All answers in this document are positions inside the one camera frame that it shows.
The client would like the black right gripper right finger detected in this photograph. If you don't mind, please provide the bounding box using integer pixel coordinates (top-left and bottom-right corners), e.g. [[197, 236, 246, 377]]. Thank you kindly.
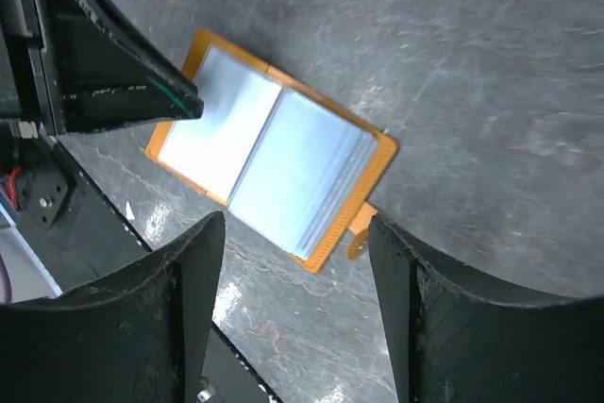
[[368, 214, 603, 402]]

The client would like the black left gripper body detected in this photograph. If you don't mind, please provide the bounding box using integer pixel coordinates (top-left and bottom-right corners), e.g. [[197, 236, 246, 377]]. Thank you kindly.
[[1, 0, 64, 134]]

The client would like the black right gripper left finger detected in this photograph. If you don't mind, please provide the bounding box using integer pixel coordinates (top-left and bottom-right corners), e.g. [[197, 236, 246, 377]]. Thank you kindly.
[[1, 211, 226, 402]]

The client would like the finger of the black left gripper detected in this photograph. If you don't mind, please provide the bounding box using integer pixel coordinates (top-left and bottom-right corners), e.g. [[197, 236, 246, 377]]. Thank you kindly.
[[36, 0, 204, 134]]

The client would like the mustard leather card holder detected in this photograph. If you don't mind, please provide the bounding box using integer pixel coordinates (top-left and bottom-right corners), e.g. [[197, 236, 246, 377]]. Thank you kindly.
[[145, 28, 398, 273]]

